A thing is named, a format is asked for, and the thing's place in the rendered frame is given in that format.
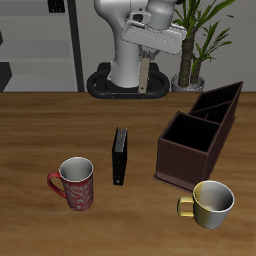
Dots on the green pot plant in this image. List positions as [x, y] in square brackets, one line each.
[186, 60]

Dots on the yellow and white mug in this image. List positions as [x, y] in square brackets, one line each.
[210, 213]

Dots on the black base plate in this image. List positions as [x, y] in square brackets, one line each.
[100, 88]

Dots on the black book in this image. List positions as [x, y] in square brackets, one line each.
[119, 160]

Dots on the black box on shelf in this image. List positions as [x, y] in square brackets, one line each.
[56, 5]

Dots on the grey shelf unit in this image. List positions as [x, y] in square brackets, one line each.
[36, 50]

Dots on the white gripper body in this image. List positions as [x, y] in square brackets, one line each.
[153, 36]

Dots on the dark block by shelf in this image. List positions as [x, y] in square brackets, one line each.
[4, 76]

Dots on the red patterned mug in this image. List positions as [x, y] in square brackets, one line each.
[80, 193]

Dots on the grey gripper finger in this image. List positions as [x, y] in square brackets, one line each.
[154, 55]
[143, 52]

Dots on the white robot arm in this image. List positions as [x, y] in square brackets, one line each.
[125, 50]

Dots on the dark brown desk caddy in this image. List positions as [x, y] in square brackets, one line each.
[186, 163]

